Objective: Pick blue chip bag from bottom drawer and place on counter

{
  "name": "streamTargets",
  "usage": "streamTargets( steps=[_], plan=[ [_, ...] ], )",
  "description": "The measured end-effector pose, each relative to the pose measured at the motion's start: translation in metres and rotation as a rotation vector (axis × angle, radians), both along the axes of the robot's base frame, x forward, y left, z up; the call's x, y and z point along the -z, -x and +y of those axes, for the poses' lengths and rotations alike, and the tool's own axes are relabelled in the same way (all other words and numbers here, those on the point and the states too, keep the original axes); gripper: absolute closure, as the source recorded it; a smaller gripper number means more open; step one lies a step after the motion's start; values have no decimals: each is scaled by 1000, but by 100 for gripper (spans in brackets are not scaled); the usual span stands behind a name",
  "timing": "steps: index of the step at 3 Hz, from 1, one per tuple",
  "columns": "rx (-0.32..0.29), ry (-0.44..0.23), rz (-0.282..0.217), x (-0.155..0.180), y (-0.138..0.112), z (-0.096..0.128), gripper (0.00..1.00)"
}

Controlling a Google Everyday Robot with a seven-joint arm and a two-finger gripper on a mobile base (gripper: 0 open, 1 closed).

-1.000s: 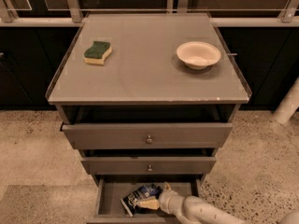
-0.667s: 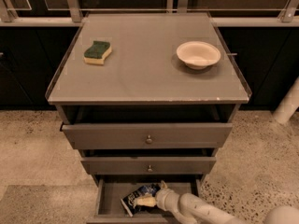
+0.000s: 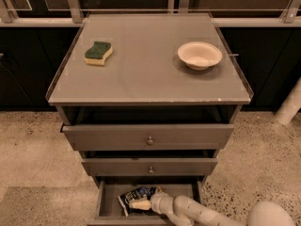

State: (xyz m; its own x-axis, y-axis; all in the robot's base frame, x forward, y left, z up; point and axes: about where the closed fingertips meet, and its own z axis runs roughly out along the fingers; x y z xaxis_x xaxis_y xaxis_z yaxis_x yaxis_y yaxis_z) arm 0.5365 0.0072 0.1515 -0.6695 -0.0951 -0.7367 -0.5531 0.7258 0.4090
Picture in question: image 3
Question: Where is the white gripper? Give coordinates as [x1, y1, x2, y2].
[130, 186, 173, 216]

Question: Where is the blue chip bag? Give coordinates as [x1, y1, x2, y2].
[118, 186, 157, 217]

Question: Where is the white paper bowl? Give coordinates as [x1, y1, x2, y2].
[178, 41, 223, 71]

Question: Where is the grey middle drawer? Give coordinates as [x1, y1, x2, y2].
[82, 158, 217, 176]

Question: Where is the grey drawer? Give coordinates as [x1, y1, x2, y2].
[62, 124, 233, 151]
[82, 158, 217, 176]
[87, 176, 204, 226]

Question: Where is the grey bottom drawer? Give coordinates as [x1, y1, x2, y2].
[87, 176, 204, 226]

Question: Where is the round top drawer knob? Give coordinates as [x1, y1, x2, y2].
[147, 137, 154, 145]

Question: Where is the grey top drawer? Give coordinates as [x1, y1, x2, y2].
[62, 124, 233, 151]

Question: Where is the grey drawer cabinet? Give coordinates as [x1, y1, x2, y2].
[45, 12, 254, 226]

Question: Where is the green yellow sponge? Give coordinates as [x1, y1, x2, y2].
[85, 41, 113, 66]

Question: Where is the metal railing frame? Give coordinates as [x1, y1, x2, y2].
[0, 0, 301, 27]

